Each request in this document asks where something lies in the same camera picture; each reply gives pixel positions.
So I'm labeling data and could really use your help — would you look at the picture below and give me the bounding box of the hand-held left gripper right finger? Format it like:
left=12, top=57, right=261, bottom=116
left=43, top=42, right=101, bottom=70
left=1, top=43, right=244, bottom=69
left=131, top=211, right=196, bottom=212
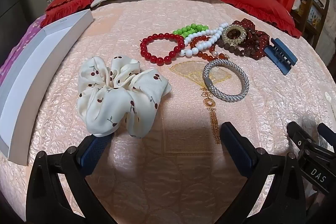
left=220, top=122, right=307, bottom=224

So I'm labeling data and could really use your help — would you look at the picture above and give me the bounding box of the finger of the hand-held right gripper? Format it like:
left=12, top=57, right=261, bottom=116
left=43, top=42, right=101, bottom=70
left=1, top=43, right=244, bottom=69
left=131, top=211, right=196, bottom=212
left=287, top=122, right=315, bottom=152
left=317, top=123, right=336, bottom=152

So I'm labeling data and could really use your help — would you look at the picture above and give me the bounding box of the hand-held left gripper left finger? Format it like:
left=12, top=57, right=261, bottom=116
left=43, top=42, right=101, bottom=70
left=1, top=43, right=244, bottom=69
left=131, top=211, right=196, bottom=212
left=25, top=134, right=124, bottom=224

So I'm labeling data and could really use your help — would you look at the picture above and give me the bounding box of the silver mesh bracelet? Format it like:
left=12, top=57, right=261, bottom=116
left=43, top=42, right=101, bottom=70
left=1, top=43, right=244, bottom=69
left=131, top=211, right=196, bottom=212
left=203, top=59, right=249, bottom=102

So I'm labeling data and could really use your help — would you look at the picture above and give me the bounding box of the cherry print white scrunchie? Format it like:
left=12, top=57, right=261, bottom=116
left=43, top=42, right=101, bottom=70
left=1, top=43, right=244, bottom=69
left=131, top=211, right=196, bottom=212
left=77, top=55, right=172, bottom=138

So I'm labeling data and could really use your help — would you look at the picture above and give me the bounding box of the blue hair claw clip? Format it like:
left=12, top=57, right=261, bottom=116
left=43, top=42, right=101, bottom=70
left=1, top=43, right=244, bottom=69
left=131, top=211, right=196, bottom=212
left=264, top=38, right=298, bottom=76

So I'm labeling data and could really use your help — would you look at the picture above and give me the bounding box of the white cardboard box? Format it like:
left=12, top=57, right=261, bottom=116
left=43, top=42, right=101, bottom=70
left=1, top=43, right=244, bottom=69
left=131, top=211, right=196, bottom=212
left=0, top=9, right=94, bottom=167

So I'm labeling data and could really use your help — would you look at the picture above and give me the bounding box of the dark brown bead bracelet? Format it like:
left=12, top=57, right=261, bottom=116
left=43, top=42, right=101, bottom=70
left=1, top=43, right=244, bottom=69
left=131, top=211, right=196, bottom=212
left=215, top=38, right=246, bottom=55

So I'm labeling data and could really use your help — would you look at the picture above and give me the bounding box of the white bead necklace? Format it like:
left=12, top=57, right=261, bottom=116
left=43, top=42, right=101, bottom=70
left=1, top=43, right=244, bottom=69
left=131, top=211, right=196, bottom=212
left=180, top=22, right=233, bottom=57

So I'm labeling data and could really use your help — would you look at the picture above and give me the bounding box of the red bead bracelet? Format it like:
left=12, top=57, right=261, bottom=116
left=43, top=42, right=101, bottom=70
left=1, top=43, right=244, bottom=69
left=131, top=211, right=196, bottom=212
left=140, top=33, right=185, bottom=65

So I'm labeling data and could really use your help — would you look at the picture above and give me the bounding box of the gold spiral hair tie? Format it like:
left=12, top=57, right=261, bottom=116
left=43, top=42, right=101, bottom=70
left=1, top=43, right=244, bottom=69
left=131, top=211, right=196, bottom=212
left=222, top=25, right=247, bottom=45

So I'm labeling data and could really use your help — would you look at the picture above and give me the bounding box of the pink quilted bedspread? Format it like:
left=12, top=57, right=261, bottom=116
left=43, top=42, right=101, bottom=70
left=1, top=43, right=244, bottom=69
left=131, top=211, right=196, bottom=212
left=0, top=0, right=336, bottom=224

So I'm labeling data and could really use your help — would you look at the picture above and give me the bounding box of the dark red dotted scrunchie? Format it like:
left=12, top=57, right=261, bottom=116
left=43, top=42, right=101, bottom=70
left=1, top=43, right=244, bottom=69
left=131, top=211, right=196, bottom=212
left=231, top=18, right=271, bottom=60

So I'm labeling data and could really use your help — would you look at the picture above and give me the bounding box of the purple floral sheet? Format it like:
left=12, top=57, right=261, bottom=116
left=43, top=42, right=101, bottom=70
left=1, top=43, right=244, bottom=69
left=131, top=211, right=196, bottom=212
left=0, top=17, right=48, bottom=85

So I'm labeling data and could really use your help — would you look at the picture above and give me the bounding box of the wooden shelf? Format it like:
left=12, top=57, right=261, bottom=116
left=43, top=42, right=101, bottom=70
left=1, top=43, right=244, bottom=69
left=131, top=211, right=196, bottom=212
left=289, top=0, right=330, bottom=38

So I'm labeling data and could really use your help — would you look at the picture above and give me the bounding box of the orange-red bead bracelet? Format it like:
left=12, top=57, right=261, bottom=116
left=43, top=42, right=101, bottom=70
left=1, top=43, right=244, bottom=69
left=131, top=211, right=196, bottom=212
left=188, top=34, right=229, bottom=62

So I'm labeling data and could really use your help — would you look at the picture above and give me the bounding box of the green bead bracelet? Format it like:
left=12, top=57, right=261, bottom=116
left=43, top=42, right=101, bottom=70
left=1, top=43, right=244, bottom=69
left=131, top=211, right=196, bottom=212
left=173, top=24, right=210, bottom=37

